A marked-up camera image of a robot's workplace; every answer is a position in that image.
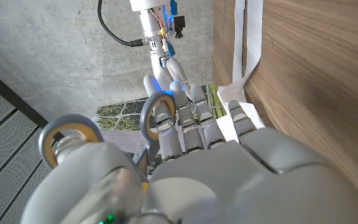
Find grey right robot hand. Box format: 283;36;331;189
137;7;198;104

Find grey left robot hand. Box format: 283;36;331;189
20;81;358;224

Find scissors with grey yellow handles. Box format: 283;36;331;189
38;90;177;177

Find white receipt paper strip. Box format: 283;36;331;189
216;0;265;143

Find printed window backdrop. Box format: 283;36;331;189
91;83;228;177

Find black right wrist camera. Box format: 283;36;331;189
172;15;186;39

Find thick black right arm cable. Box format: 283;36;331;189
97;0;145;48

